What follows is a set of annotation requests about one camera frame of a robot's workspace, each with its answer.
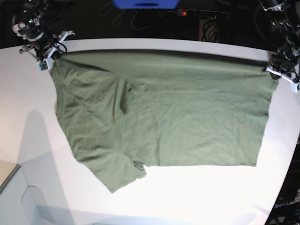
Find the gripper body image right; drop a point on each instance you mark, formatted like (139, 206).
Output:
(285, 61)

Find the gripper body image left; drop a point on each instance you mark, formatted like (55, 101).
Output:
(40, 44)

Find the green t-shirt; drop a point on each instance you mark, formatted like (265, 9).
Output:
(124, 111)

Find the black power strip red light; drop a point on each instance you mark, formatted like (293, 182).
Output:
(203, 14)

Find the blue box at top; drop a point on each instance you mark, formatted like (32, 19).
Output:
(146, 4)

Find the grey panel at corner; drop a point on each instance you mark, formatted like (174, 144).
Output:
(17, 202)

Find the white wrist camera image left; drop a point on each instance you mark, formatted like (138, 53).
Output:
(55, 46)

